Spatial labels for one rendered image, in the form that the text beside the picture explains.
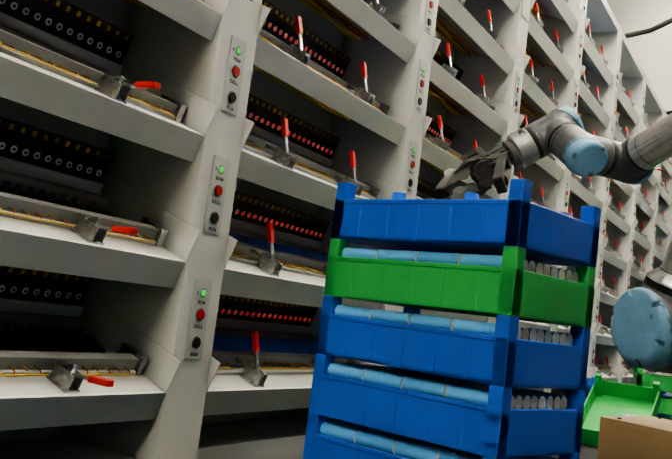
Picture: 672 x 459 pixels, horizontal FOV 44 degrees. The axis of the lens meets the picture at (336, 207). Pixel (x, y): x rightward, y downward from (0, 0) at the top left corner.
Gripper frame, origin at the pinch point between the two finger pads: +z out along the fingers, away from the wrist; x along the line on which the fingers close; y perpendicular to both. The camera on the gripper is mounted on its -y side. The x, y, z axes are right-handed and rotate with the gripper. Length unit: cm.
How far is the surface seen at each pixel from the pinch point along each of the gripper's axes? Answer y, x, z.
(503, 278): -101, 38, 11
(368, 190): -9.2, 14.6, 16.6
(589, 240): -91, 30, -3
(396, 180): -9.8, 13.8, 10.0
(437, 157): 8.2, 5.8, -3.1
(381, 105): -0.2, 28.0, 4.7
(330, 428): -91, 24, 38
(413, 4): 9.9, 42.8, -13.3
